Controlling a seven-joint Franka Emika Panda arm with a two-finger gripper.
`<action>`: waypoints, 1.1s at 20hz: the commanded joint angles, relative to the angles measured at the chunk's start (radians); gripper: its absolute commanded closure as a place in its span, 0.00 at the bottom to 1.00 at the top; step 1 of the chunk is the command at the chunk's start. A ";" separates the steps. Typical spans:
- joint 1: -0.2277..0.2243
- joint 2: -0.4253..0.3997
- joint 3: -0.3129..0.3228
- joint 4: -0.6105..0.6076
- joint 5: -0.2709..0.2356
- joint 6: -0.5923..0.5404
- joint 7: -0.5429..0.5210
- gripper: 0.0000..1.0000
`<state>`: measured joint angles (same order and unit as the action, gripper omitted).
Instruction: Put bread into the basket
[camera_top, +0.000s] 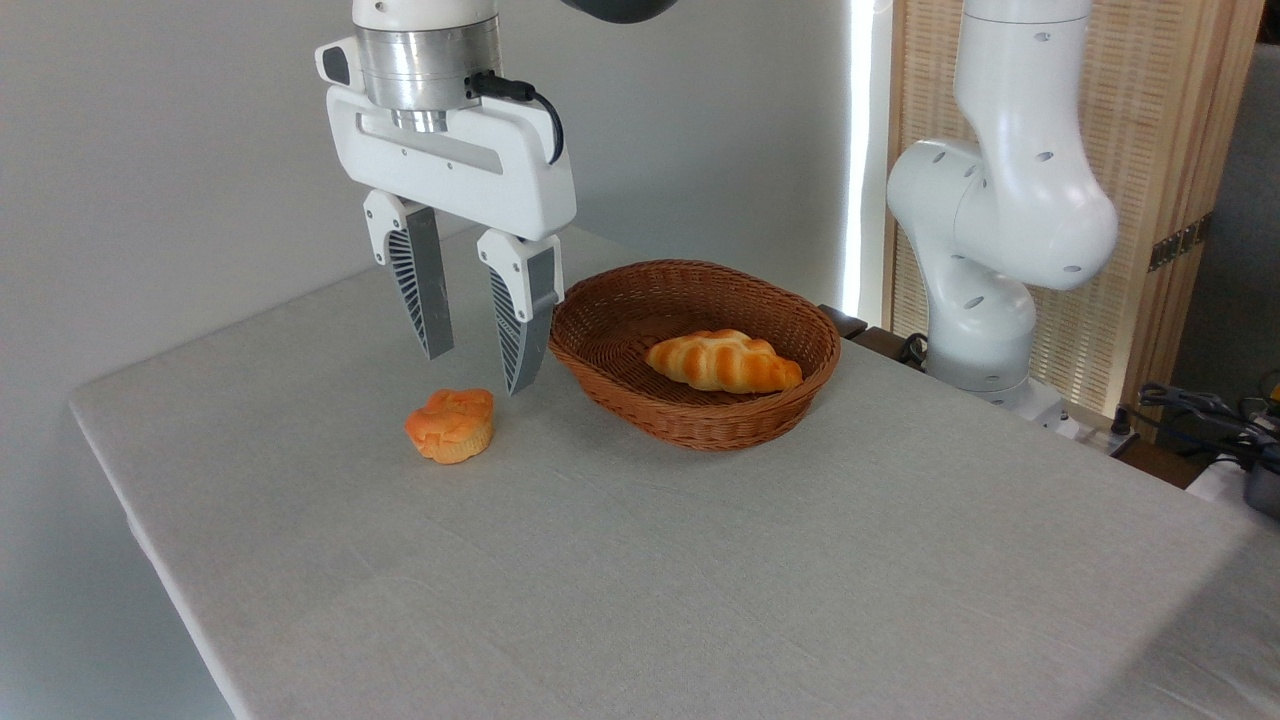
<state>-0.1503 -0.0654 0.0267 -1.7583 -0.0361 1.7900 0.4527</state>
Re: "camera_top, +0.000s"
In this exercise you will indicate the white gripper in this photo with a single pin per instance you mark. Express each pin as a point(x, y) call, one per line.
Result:
point(520, 190)

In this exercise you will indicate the brown wicker basket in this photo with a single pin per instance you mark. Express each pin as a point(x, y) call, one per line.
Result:
point(620, 300)

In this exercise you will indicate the black metal screen hinge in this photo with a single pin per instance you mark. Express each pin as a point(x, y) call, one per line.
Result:
point(1180, 242)

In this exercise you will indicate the orange muffin bread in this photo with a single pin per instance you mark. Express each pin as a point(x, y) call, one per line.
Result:
point(450, 425)

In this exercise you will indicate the grey tablecloth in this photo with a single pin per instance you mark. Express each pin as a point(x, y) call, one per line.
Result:
point(700, 580)

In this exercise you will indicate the long twisted bread roll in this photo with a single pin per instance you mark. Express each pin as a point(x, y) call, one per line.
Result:
point(720, 362)

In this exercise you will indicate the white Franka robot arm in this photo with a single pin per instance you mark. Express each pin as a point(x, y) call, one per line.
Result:
point(1010, 200)

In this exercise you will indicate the white power strip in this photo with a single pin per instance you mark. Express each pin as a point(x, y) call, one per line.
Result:
point(1105, 435)

